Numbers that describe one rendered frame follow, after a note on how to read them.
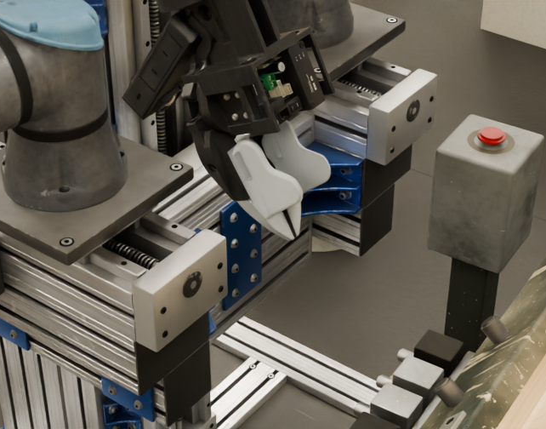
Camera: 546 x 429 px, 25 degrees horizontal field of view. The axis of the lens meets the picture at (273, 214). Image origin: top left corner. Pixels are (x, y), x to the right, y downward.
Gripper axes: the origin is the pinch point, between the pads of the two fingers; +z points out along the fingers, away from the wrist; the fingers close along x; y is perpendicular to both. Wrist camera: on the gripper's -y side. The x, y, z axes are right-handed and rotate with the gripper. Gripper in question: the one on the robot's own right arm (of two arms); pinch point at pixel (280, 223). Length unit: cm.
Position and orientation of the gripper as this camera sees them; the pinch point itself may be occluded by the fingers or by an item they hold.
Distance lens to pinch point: 96.0
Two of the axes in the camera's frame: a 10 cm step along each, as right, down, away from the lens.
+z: 3.7, 8.8, 2.9
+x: 6.0, -4.7, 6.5
